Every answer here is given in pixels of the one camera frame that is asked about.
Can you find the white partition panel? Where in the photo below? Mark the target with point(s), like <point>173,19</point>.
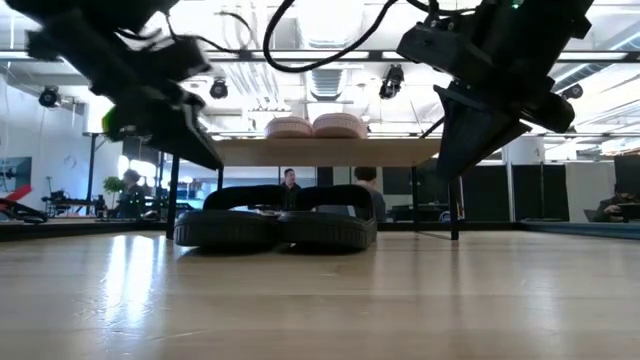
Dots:
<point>590,190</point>

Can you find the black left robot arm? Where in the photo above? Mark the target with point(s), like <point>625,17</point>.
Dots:
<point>90,10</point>

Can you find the dark computer monitor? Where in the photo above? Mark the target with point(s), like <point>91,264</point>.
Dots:
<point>627,172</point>

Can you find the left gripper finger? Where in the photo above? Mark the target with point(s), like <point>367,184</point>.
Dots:
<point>170,130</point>

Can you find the ceiling light rail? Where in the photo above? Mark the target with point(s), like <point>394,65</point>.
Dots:
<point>310,55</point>

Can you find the wooden shelf with black legs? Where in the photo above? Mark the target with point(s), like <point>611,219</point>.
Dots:
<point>325,152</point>

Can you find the black ceiling spotlight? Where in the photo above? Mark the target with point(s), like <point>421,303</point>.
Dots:
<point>49,96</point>
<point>572,91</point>
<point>218,89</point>
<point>391,81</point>

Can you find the black rubber slide sandal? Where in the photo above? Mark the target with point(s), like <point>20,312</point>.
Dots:
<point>225,227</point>
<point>327,230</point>

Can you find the pink rubber slide sandal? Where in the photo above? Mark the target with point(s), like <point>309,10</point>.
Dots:
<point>340,125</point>
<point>288,128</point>

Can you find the ceiling air vent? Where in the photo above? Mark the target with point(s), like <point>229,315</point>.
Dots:
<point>326,82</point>

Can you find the white round pillar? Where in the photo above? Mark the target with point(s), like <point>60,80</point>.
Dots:
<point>525,150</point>

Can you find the dark partition wall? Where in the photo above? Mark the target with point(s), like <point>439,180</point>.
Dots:
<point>525,192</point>

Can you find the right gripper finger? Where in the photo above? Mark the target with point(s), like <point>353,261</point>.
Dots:
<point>552,112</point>
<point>470,135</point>

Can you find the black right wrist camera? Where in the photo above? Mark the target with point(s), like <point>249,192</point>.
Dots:
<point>440,50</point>

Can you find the green potted plant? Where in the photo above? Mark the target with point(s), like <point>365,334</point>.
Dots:
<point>114,186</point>

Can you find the dark table edge rail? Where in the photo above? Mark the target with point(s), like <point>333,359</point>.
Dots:
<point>575,229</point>

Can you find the red and black machine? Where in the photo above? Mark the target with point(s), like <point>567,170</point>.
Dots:
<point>20,207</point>

